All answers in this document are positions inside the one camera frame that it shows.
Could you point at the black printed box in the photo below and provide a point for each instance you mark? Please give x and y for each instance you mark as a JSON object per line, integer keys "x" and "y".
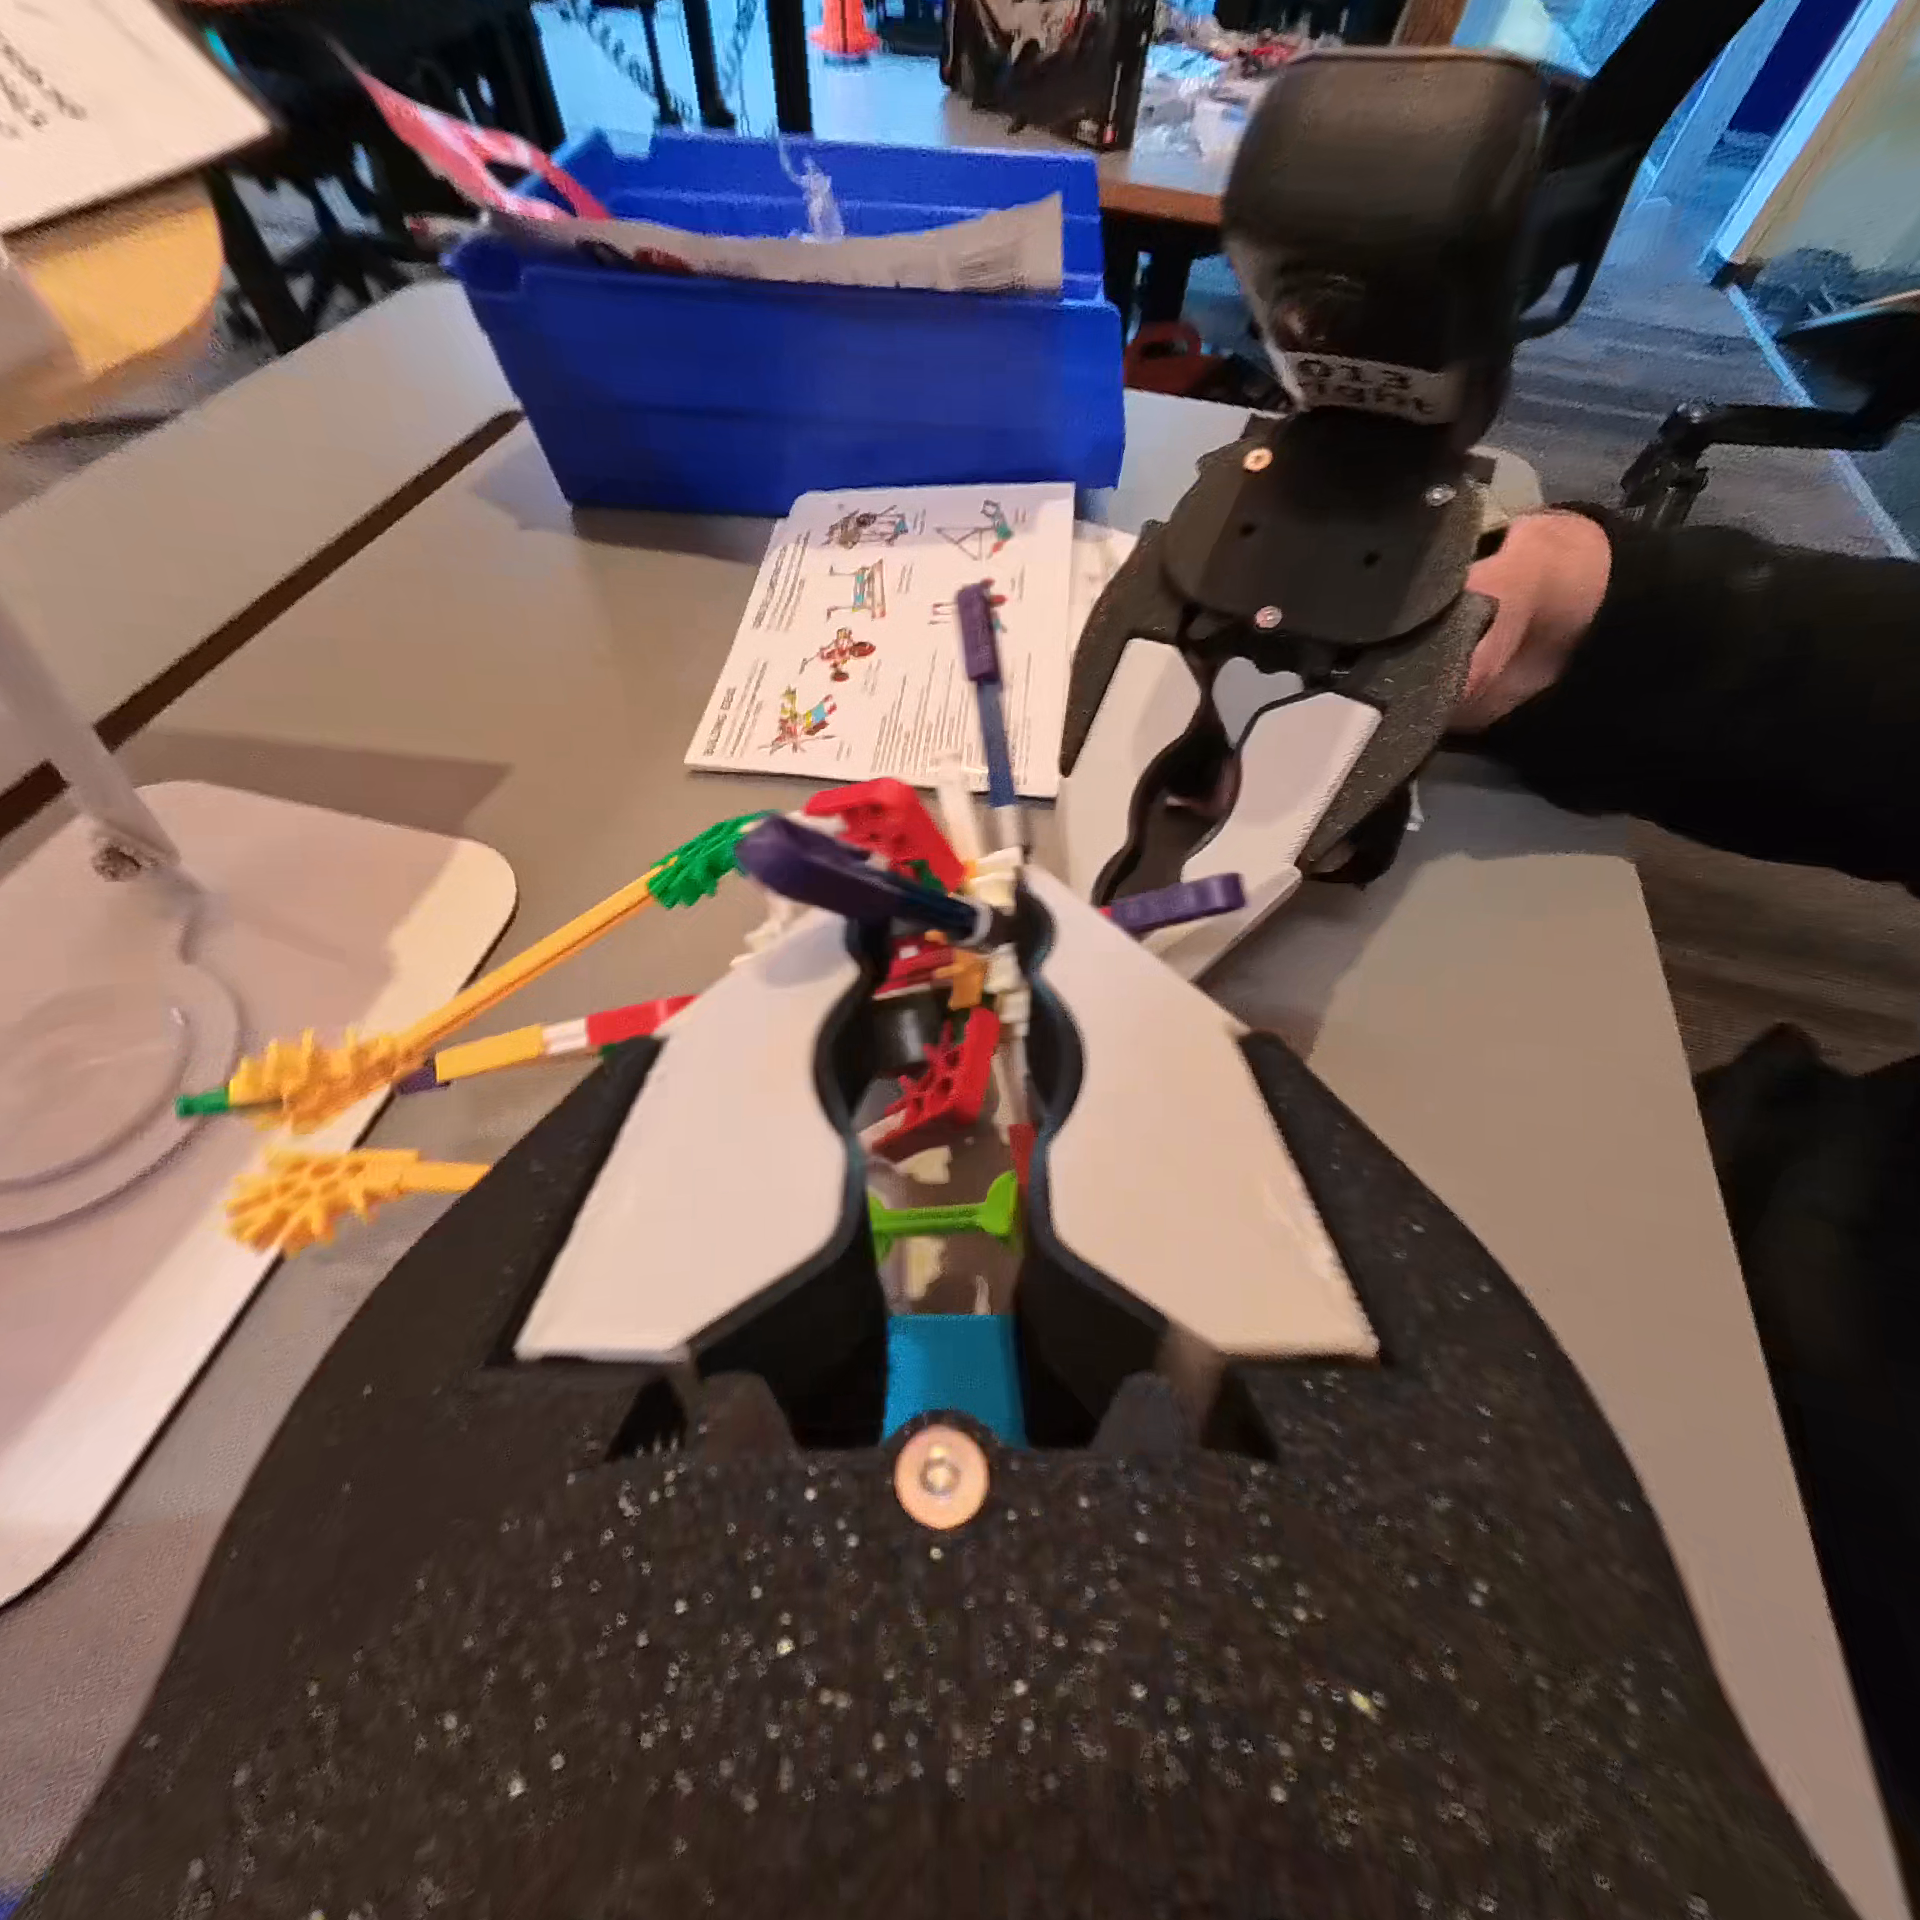
{"x": 1049, "y": 67}

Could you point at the black pole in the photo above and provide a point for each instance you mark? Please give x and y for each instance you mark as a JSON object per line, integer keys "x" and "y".
{"x": 788, "y": 60}

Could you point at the crumpled papers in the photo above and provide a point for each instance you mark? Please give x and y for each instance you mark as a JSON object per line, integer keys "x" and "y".
{"x": 900, "y": 254}

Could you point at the person's right forearm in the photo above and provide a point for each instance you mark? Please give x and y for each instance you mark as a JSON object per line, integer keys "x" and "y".
{"x": 1755, "y": 692}

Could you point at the printed instruction leaflet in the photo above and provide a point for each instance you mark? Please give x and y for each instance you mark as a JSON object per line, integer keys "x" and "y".
{"x": 884, "y": 629}

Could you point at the blue bin with papers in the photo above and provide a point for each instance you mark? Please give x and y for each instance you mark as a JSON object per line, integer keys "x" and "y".
{"x": 826, "y": 390}

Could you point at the orange traffic cone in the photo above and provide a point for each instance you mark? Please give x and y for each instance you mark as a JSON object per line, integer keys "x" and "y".
{"x": 844, "y": 31}

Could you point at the colourful construction toy model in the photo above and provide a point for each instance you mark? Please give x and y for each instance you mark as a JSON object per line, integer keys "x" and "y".
{"x": 938, "y": 1079}

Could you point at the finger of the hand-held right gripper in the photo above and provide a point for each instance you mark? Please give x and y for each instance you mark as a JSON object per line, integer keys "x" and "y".
{"x": 1305, "y": 781}
{"x": 1132, "y": 735}

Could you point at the person's right hand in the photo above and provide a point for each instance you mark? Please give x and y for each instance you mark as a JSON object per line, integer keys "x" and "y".
{"x": 1539, "y": 615}

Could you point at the white stand base board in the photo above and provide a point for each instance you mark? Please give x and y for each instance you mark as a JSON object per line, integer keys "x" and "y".
{"x": 299, "y": 975}

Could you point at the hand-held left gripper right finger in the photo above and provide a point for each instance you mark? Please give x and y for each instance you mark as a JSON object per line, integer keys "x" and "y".
{"x": 1200, "y": 1186}

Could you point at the black office chair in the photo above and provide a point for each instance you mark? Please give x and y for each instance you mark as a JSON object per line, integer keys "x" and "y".
{"x": 1770, "y": 421}

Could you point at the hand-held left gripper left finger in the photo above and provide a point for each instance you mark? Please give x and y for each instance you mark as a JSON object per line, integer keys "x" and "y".
{"x": 704, "y": 1186}

